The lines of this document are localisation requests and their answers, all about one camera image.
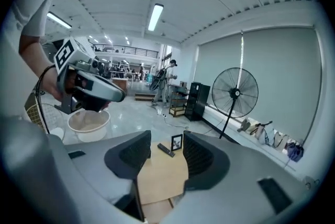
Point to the cream tote bag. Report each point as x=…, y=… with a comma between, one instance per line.
x=280, y=141

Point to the grey roller blind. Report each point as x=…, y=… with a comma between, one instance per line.
x=282, y=73

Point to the wooden desk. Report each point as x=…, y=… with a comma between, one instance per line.
x=165, y=173

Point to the white seat cushion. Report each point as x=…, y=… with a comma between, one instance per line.
x=58, y=132

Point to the black standing fan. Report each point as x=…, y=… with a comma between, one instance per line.
x=235, y=92

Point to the black remote control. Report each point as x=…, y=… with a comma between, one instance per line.
x=166, y=150

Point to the black picture frame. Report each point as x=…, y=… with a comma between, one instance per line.
x=176, y=142

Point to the black balcony railing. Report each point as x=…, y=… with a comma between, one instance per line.
x=125, y=50

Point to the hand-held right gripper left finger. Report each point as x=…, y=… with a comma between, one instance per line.
x=78, y=178

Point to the person's left forearm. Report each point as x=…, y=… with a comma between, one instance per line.
x=34, y=60

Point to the pale blue white handbag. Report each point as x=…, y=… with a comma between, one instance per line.
x=267, y=136

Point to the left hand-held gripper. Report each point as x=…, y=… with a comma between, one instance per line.
x=70, y=60

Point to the long ceiling light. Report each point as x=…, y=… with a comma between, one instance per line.
x=155, y=17
x=58, y=20

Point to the teal bottle pack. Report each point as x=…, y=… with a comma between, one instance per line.
x=149, y=78

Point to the person's left hand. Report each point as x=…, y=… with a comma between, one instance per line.
x=71, y=83

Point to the brown wooden cabinet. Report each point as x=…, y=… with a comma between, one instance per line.
x=121, y=85

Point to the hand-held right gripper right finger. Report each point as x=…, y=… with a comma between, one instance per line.
x=235, y=186

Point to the grey woven basket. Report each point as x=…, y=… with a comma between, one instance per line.
x=311, y=182

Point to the wooden step platform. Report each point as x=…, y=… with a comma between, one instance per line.
x=144, y=97

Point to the black tall cabinet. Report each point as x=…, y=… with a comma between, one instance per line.
x=196, y=102

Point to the wooden shelf rack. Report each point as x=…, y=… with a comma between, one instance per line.
x=178, y=111

